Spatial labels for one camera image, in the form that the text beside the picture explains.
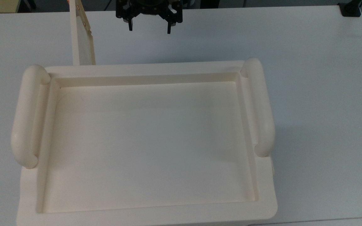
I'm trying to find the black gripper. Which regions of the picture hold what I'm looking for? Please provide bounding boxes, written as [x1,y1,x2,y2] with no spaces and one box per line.
[116,0,183,34]

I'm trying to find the cream cabinet door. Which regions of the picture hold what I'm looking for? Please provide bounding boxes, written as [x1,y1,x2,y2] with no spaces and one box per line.
[69,0,96,66]

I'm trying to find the cream plastic storage cabinet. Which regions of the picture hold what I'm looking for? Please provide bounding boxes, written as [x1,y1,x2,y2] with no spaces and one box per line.
[11,58,278,226]

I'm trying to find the black table clamp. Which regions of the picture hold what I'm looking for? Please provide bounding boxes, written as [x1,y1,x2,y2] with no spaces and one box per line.
[338,2,362,17]

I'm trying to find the cream tube carry handle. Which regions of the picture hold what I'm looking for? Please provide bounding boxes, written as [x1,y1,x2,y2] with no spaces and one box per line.
[11,64,51,170]

